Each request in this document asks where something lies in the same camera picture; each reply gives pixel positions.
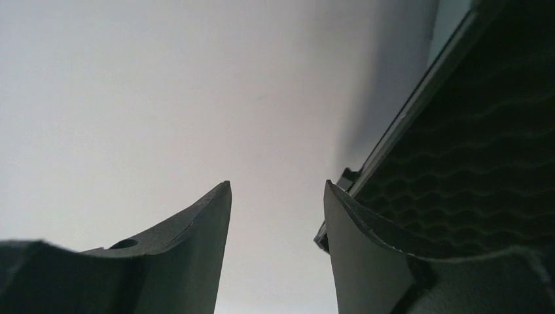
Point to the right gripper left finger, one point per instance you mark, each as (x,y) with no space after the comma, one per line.
(172,267)

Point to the black poker set case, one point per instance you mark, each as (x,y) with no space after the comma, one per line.
(467,166)

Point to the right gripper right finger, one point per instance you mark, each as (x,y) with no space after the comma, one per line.
(379,267)

